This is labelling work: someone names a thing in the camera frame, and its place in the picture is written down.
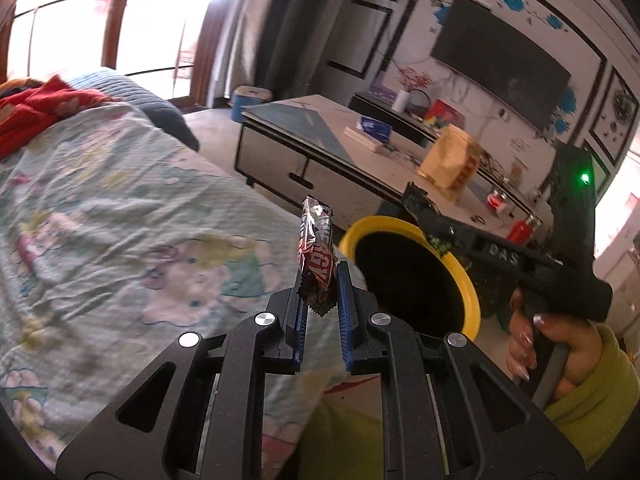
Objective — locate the white vase with red flowers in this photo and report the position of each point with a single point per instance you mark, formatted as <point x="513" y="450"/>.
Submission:
<point x="400" y="101"/>

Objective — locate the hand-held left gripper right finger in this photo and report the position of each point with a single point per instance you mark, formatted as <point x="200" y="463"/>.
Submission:
<point x="345" y="320"/>

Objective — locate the white coffee table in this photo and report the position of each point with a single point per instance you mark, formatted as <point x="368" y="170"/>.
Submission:
<point x="320" y="125"/>

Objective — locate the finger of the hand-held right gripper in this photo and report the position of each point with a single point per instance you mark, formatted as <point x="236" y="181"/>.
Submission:
<point x="425" y="210"/>

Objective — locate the red picture card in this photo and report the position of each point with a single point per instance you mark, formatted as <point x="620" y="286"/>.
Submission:
<point x="445" y="116"/>

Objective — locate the round black-framed ornament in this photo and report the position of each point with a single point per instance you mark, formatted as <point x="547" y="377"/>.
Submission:
<point x="419" y="105"/>

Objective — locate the red bottle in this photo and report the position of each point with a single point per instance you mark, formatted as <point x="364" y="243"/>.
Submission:
<point x="522" y="230"/>

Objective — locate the black flower wall decal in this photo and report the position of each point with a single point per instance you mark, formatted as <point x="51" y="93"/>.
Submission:
<point x="625" y="105"/>

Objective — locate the blue tissue packet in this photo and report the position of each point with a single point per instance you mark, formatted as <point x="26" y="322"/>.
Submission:
<point x="376" y="129"/>

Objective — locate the blue and beige curtain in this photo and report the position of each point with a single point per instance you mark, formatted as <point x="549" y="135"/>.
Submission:
<point x="260" y="25"/>

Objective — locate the person's right forearm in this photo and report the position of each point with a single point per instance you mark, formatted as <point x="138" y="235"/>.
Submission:
<point x="600" y="400"/>

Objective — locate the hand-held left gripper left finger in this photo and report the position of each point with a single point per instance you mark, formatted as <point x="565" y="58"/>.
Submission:
<point x="299" y="330"/>

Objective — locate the yellow-rimmed trash bin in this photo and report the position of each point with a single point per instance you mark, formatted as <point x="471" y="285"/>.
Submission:
<point x="370" y="222"/>

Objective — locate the white flat box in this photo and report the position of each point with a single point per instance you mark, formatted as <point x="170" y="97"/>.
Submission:
<point x="362" y="140"/>

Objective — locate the silver and red snack bar wrapper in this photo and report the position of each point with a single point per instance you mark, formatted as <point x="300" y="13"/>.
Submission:
<point x="315" y="250"/>

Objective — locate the person's right hand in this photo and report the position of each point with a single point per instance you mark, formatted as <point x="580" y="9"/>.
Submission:
<point x="570" y="345"/>

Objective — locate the cartoon printed bed sheet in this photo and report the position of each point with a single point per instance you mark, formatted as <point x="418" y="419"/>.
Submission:
<point x="125" y="210"/>

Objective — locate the black and white television cabinet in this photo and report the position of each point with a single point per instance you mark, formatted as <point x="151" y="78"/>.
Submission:
<point x="370" y="105"/>

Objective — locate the red lidded jar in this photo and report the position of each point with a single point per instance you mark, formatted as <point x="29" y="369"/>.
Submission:
<point x="497" y="200"/>

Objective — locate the red printed blanket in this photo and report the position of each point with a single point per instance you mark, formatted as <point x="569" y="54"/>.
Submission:
<point x="40" y="110"/>

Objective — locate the yellow paper bag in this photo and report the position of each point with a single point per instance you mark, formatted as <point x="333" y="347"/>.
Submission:
<point x="450" y="162"/>

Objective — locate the blue quilted bedspread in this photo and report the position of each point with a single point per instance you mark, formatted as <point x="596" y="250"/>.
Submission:
<point x="125" y="90"/>

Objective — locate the blue cooler box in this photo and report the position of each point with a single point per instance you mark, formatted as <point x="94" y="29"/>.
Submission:
<point x="252" y="104"/>

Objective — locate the wooden-framed glass door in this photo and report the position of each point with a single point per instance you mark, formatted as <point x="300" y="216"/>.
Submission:
<point x="112" y="20"/>

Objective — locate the purple box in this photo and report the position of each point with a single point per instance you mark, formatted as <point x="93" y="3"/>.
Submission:
<point x="381" y="92"/>

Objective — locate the person's green jacket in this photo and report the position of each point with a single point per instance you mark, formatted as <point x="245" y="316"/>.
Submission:
<point x="340" y="440"/>

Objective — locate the wall-mounted television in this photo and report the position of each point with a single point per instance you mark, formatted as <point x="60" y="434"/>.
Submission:
<point x="500" y="60"/>

